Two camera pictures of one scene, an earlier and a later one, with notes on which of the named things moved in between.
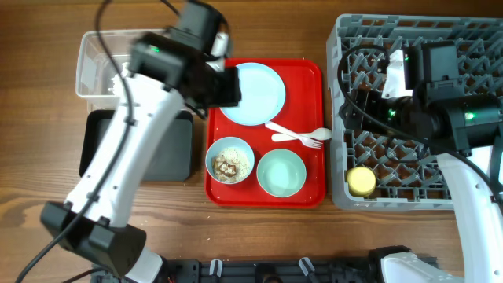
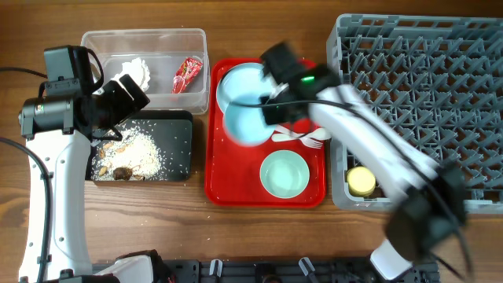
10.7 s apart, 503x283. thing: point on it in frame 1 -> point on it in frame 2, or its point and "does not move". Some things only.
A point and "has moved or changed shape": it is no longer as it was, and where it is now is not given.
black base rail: x=366 y=270 does not move
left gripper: x=231 y=97 -> x=127 y=107
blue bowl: x=229 y=159 -> x=246 y=125
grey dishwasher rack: x=372 y=170 does not move
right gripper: x=367 y=102 -> x=273 y=118
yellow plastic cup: x=361 y=181 does not move
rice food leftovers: x=231 y=165 has moved or changed shape
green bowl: x=280 y=173 does not move
